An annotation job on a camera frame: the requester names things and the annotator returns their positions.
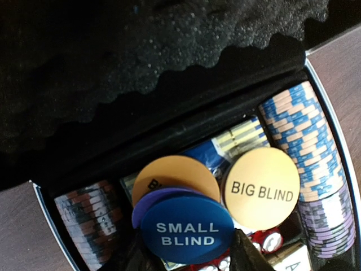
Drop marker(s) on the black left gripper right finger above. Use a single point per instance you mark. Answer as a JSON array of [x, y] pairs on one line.
[[244, 256]]

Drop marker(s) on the purple poker chip stack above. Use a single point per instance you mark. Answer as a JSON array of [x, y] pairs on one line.
[[329, 224]]

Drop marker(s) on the orange big blind button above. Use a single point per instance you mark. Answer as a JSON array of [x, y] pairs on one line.
[[175, 170]]

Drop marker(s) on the purple small blind button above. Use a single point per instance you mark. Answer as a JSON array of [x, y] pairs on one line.
[[147, 201]]

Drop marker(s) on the aluminium poker case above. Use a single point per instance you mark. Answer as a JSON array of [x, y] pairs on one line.
[[96, 88]]

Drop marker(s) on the pink-blue poker chip stack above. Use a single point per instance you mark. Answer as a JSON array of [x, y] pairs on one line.
[[298, 125]]

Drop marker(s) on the red-black poker chip stack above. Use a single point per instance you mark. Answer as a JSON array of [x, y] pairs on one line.
[[92, 217]]

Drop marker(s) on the blue small blind button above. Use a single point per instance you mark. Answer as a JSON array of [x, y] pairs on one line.
[[187, 229]]

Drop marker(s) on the row of red dice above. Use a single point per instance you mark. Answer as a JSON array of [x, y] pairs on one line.
[[265, 242]]

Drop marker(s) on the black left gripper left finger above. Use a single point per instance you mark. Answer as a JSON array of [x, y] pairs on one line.
[[133, 255]]

